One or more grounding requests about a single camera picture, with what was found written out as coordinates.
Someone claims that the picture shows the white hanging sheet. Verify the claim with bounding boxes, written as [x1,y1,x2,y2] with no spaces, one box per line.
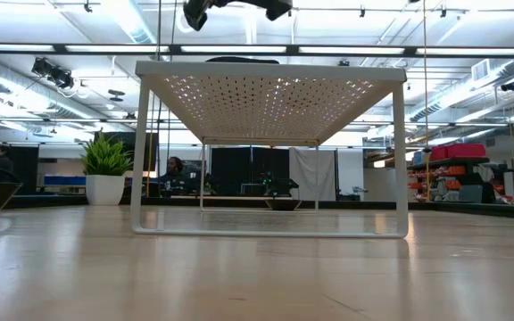
[288,148,337,202]

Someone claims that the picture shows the black monitor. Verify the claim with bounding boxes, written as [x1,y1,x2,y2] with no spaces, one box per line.
[104,131,160,173]

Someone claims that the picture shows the black ceiling spotlight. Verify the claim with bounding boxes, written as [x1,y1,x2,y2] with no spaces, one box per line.
[31,56,76,90]

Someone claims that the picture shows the green plant in white pot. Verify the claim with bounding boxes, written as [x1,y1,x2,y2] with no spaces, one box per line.
[80,131,134,207]

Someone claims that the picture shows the blue storage bins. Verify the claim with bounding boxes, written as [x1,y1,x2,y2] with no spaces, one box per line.
[44,175,87,186]

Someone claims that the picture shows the shelf with orange bins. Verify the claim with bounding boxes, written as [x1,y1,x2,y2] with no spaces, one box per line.
[406,142,514,205]

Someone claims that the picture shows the white perforated metal rack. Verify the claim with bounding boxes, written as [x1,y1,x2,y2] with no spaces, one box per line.
[130,60,410,239]

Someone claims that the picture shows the black partition panel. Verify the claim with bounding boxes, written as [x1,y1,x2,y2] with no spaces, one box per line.
[210,146,292,197]

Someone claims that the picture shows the person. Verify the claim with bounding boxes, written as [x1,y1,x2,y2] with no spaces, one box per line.
[0,144,15,175]
[157,155,192,195]

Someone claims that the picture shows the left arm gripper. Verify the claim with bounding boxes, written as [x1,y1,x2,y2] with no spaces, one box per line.
[183,0,294,32]

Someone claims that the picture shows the black cup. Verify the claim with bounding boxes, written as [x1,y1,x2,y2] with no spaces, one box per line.
[263,197,303,212]

